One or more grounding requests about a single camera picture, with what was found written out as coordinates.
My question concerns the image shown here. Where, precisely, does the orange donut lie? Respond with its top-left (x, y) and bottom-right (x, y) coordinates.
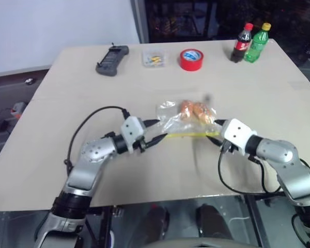
top-left (179, 100), bottom-right (196, 121)

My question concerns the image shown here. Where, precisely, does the grey window frame post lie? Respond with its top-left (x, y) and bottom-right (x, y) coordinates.
top-left (130, 0), bottom-right (149, 44)

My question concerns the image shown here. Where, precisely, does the grey device with red part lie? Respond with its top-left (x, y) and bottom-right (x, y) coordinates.
top-left (10, 101), bottom-right (27, 118)

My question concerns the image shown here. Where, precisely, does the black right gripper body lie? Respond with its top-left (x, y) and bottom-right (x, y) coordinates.
top-left (220, 139), bottom-right (240, 155)

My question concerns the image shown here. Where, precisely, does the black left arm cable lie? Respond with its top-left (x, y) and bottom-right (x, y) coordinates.
top-left (64, 105), bottom-right (131, 179)

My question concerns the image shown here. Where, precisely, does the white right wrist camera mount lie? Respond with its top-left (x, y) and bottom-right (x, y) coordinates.
top-left (220, 118), bottom-right (258, 152)

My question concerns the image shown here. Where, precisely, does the white floor cable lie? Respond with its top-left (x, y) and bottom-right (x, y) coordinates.
top-left (229, 217), bottom-right (249, 234)

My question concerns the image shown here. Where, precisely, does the small clear plastic bag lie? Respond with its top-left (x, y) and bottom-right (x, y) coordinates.
top-left (141, 49), bottom-right (169, 69)

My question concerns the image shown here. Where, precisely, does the black table leg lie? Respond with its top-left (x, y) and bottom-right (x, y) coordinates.
top-left (101, 206), bottom-right (115, 248)
top-left (243, 194), bottom-right (265, 248)

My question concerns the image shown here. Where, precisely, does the clear yellow-zip plastic bag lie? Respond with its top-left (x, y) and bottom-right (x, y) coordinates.
top-left (155, 99), bottom-right (223, 139)

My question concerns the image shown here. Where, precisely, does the dark rounded foot shape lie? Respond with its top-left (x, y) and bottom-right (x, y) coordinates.
top-left (144, 202), bottom-right (171, 239)
top-left (195, 204), bottom-right (234, 241)

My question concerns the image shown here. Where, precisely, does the grey handheld controller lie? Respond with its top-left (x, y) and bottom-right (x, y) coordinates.
top-left (95, 42), bottom-right (130, 78)

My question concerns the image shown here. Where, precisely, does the green soda bottle yellow cap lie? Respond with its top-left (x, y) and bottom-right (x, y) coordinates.
top-left (243, 22), bottom-right (272, 64)

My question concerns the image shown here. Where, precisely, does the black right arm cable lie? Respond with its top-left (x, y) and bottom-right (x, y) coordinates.
top-left (217, 147), bottom-right (310, 195)

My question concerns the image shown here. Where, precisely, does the hot dog bun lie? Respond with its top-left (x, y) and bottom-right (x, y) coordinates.
top-left (192, 102), bottom-right (214, 125)

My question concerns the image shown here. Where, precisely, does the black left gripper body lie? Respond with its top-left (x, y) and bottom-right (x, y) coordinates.
top-left (132, 120), bottom-right (149, 153)

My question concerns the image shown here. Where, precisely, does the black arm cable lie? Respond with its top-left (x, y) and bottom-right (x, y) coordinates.
top-left (217, 147), bottom-right (310, 195)
top-left (64, 105), bottom-right (131, 179)

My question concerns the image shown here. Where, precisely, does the red tape roll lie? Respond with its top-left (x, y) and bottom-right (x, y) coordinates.
top-left (179, 48), bottom-right (205, 72)

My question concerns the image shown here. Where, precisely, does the cola bottle red cap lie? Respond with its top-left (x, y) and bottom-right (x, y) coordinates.
top-left (230, 22), bottom-right (254, 64)

